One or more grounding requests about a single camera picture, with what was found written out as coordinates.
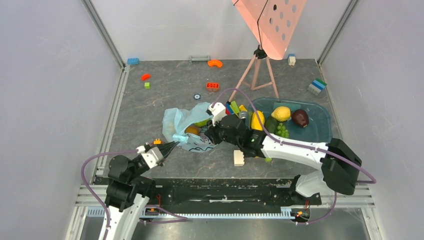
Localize light blue plastic bag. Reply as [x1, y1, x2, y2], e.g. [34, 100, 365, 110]
[162, 102, 216, 153]

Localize yellow fake lemon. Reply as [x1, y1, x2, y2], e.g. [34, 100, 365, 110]
[271, 106, 292, 122]

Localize dark red fake apple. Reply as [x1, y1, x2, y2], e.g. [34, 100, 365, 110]
[291, 109, 310, 128]

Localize yellow fake fruit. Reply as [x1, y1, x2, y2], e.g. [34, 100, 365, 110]
[250, 110, 265, 131]

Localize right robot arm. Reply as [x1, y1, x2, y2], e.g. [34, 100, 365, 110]
[204, 115, 362, 204]

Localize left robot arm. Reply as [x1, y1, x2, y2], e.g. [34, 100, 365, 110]
[99, 141, 179, 240]

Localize green fake avocado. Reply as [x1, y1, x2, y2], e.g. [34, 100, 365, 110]
[264, 116, 279, 134]

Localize green fake grapes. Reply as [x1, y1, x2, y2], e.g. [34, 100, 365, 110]
[275, 122, 290, 139]

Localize orange yellow toy car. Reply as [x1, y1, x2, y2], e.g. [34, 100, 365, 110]
[153, 138, 163, 145]

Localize colourful brick pile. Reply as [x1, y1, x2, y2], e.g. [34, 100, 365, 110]
[225, 101, 248, 120]

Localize cream toy brick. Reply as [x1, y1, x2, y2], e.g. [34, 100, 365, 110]
[233, 150, 245, 167]

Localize green toy brick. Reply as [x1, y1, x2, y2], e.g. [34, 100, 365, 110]
[264, 157, 273, 163]

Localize orange flat toy brick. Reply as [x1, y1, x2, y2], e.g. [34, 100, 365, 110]
[206, 82, 220, 92]

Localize orange curved toy piece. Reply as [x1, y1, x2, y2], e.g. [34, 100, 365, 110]
[207, 59, 223, 68]

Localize red curved toy piece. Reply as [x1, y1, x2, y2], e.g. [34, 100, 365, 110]
[140, 73, 151, 82]

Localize teal plastic bin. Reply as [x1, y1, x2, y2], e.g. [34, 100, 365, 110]
[246, 97, 333, 143]

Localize grey toy bar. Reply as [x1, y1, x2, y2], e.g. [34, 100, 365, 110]
[188, 55, 211, 63]

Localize pink wooden tripod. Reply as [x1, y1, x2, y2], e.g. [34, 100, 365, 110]
[229, 44, 280, 102]

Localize blue toy brick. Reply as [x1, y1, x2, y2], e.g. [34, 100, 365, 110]
[126, 57, 140, 66]

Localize white blue small brick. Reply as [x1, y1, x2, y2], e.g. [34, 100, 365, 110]
[287, 53, 296, 66]

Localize stacked grey blue green bricks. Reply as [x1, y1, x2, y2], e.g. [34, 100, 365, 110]
[307, 78, 327, 96]

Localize pink perforated board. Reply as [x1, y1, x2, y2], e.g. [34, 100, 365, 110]
[232, 0, 307, 60]

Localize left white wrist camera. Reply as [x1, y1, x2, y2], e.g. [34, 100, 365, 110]
[136, 145, 164, 169]

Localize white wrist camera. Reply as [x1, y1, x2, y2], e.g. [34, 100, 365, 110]
[136, 145, 164, 169]
[206, 102, 227, 127]

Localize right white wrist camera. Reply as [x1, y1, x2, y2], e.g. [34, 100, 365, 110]
[206, 102, 227, 127]

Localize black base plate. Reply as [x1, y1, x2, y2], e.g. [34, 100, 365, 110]
[149, 178, 322, 214]

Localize white toothed rail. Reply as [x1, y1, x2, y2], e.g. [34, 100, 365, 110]
[86, 206, 295, 220]

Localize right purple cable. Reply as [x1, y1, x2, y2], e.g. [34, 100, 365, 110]
[211, 87, 377, 225]

